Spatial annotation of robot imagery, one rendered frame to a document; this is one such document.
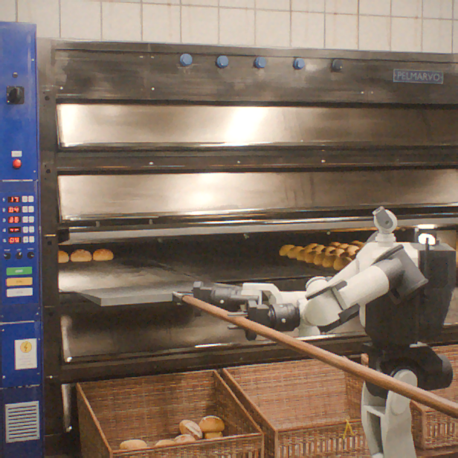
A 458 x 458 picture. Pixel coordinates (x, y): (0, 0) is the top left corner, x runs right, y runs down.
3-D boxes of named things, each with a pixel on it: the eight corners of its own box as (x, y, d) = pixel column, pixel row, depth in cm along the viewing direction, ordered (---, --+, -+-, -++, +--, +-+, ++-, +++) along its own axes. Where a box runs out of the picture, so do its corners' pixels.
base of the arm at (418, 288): (395, 309, 301) (427, 289, 302) (400, 302, 289) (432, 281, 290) (367, 269, 305) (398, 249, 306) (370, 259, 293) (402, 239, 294)
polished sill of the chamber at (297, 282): (55, 302, 369) (55, 292, 368) (457, 275, 440) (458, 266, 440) (59, 305, 363) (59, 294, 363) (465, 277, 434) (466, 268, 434)
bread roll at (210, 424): (197, 433, 374) (196, 418, 374) (199, 427, 381) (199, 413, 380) (224, 433, 373) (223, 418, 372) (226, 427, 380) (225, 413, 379)
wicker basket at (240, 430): (74, 454, 369) (73, 381, 366) (215, 436, 390) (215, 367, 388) (108, 498, 324) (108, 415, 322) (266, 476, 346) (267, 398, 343)
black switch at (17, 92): (7, 103, 346) (6, 72, 345) (24, 103, 349) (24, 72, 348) (8, 102, 343) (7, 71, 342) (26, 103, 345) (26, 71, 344)
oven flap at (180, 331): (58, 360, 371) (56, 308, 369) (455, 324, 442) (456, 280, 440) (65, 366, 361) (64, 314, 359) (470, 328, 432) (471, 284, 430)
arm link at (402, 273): (384, 305, 294) (416, 288, 301) (398, 294, 286) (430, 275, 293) (362, 273, 296) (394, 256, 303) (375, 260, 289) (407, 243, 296)
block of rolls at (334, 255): (276, 255, 481) (276, 244, 480) (361, 250, 499) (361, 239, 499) (337, 271, 425) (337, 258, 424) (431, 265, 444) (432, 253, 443)
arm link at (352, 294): (340, 328, 276) (397, 296, 287) (318, 286, 277) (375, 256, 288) (320, 337, 286) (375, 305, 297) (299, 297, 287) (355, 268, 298)
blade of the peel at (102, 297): (247, 295, 361) (247, 288, 361) (101, 305, 339) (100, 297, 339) (208, 282, 394) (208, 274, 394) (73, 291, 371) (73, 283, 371)
